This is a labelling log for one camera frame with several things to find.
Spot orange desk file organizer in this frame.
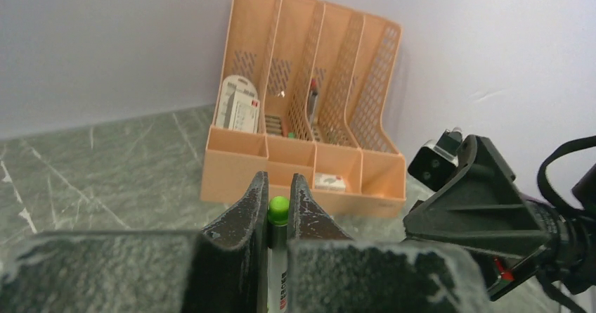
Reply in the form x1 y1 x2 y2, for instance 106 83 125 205
200 0 406 217

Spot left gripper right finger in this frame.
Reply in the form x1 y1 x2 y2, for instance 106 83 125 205
287 174 351 312

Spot white marker green end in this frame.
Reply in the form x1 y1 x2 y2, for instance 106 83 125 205
267 196 290 312

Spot small white eraser box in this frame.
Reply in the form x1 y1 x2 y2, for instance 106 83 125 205
314 172 346 192

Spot pens in organizer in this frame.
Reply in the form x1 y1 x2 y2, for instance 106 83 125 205
264 79 319 141

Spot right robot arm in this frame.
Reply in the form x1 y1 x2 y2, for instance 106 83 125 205
403 135 595 312

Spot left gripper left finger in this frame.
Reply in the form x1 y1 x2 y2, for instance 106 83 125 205
181 172 268 312

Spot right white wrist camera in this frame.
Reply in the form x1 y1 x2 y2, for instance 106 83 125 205
408 127 463 192

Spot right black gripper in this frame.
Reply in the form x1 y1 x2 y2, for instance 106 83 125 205
403 135 555 301

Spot white card package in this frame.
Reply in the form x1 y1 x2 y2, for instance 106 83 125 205
214 75 260 134

